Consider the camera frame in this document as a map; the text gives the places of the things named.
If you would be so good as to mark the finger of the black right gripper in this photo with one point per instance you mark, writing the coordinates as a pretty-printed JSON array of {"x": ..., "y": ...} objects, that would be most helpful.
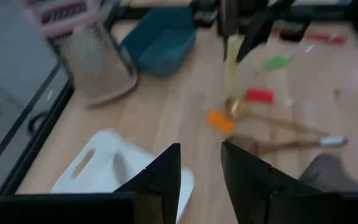
[
  {"x": 227, "y": 28},
  {"x": 259, "y": 28}
]

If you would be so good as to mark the pink-trimmed steel box grater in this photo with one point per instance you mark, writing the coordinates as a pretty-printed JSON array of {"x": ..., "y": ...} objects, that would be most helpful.
[{"x": 89, "y": 62}]

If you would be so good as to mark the gold metal spoon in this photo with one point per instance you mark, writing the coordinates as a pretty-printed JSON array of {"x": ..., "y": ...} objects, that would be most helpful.
[{"x": 235, "y": 107}]

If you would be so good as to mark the red silicone spoon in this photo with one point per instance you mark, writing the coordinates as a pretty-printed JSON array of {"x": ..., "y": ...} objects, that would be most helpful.
[{"x": 325, "y": 38}]

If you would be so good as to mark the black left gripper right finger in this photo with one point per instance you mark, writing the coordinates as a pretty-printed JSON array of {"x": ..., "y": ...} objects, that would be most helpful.
[{"x": 244, "y": 180}]

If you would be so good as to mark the brown wooden spoon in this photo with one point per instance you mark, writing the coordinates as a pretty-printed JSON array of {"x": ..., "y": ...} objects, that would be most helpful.
[{"x": 291, "y": 145}]

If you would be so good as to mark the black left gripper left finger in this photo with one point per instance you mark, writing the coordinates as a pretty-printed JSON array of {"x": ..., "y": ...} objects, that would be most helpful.
[{"x": 166, "y": 180}]

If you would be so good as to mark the orange silicone spatula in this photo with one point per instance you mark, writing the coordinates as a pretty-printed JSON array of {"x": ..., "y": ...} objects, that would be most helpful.
[{"x": 220, "y": 121}]

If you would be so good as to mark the teal plastic bin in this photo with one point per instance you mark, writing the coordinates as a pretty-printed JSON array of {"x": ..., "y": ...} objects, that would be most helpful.
[{"x": 163, "y": 43}]

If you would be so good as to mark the white plastic bin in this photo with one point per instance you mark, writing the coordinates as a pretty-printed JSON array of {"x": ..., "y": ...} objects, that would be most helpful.
[{"x": 104, "y": 168}]

